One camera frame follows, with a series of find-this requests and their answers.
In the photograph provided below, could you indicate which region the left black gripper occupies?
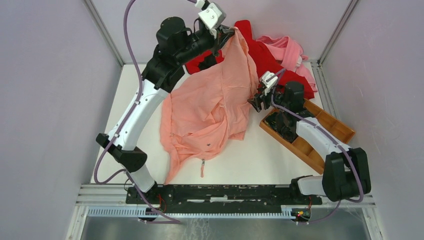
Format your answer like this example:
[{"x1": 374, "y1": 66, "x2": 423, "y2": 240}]
[{"x1": 175, "y1": 24, "x2": 237, "y2": 66}]

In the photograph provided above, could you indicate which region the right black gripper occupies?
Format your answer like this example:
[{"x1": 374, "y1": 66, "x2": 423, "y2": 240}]
[{"x1": 247, "y1": 83, "x2": 290, "y2": 113}]

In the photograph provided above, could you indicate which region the salmon orange jacket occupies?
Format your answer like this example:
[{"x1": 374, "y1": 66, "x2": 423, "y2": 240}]
[{"x1": 159, "y1": 29, "x2": 259, "y2": 184}]

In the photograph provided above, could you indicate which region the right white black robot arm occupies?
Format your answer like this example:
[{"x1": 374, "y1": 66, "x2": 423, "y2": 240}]
[{"x1": 248, "y1": 80, "x2": 371, "y2": 204}]

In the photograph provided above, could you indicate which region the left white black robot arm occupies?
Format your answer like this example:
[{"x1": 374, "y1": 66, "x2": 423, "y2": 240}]
[{"x1": 96, "y1": 16, "x2": 235, "y2": 204}]

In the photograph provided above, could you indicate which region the red garment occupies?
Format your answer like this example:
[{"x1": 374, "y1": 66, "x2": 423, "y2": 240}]
[{"x1": 184, "y1": 19, "x2": 316, "y2": 100}]

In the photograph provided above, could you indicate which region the pink garment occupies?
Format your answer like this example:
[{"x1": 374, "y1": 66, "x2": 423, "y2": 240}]
[{"x1": 256, "y1": 35, "x2": 318, "y2": 92}]

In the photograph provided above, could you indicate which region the wooden divided tray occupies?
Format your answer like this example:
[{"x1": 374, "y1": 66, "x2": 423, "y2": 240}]
[{"x1": 259, "y1": 100, "x2": 356, "y2": 175}]

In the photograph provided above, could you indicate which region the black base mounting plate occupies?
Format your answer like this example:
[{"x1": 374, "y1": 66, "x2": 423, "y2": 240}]
[{"x1": 144, "y1": 184, "x2": 323, "y2": 214}]

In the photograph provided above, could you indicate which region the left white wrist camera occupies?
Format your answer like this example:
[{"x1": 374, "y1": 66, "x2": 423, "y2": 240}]
[{"x1": 194, "y1": 0, "x2": 227, "y2": 38}]

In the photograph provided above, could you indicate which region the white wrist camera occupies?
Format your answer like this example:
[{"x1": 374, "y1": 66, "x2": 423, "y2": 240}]
[
  {"x1": 258, "y1": 71, "x2": 279, "y2": 96},
  {"x1": 194, "y1": 0, "x2": 227, "y2": 38}
]

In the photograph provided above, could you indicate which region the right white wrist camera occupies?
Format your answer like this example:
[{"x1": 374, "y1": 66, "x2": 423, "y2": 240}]
[{"x1": 258, "y1": 71, "x2": 279, "y2": 96}]

